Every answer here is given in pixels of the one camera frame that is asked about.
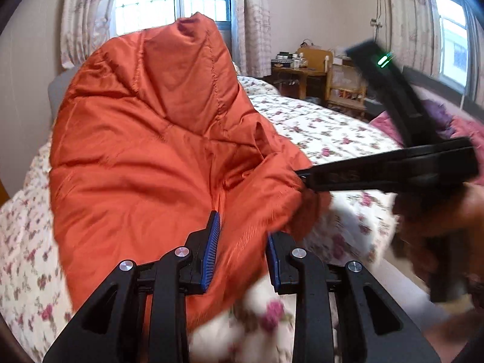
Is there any orange quilted blanket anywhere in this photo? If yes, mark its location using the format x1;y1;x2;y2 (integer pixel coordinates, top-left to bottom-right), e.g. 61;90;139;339
48;12;333;333

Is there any padded bed headboard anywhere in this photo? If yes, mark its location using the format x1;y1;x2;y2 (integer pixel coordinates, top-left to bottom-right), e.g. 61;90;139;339
47;69;80;125

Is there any floral bed cover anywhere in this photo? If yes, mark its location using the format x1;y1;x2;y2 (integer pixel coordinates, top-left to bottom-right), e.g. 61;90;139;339
0;62;405;363

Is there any wooden desk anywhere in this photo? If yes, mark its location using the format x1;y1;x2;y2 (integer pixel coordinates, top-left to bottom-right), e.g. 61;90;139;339
270;66;328;101

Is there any purple blanket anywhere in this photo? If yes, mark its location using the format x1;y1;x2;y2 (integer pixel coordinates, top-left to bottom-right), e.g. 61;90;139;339
368;98;484;159

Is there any wooden chair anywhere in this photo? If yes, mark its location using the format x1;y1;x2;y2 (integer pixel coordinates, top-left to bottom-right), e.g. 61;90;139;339
296;47;334;74
325;60;369;116

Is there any thin wall cable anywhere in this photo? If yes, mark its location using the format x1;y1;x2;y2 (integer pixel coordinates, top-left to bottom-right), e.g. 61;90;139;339
372;0;383;44

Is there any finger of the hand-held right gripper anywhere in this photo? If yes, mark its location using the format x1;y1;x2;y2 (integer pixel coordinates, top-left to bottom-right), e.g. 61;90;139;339
295;150;401;194

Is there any narrow side window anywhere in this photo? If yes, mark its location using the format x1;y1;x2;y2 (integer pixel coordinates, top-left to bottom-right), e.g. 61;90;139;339
433;0;477;87

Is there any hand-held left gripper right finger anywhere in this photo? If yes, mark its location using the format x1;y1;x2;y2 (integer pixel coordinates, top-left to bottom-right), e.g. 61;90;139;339
265;231;441;363

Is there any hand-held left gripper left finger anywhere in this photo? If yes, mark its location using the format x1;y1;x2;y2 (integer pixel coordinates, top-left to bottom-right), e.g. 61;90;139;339
42;210;222;363

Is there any person's right hand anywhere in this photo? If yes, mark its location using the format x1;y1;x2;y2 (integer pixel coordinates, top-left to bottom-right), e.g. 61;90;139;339
391;181;484;303

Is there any dark tin box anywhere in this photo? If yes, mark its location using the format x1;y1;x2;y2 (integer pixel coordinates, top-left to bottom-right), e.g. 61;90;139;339
271;53;293;70

